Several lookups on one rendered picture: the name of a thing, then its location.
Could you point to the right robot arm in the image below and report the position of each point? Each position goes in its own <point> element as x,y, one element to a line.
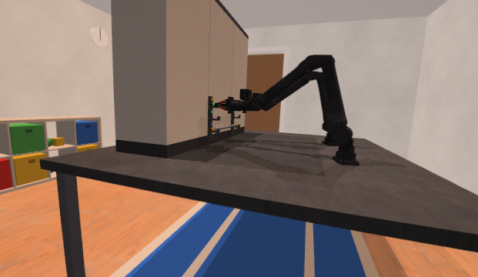
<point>328,124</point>

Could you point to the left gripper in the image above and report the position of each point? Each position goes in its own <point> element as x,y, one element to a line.
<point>230,105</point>

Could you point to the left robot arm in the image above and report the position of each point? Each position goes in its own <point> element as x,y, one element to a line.
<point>346,154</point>

